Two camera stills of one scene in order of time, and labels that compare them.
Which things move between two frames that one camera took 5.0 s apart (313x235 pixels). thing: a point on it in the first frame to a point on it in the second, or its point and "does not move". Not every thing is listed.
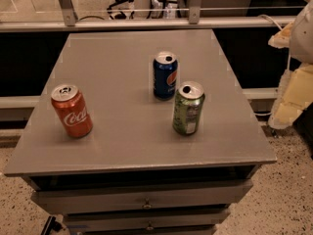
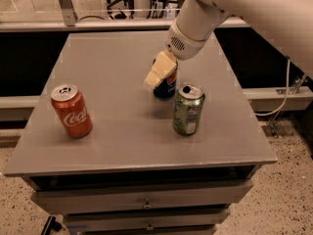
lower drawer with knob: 147,221 does not move
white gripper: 303,38 to 186,46
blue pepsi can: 164,75 does not move
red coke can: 71,108 does not move
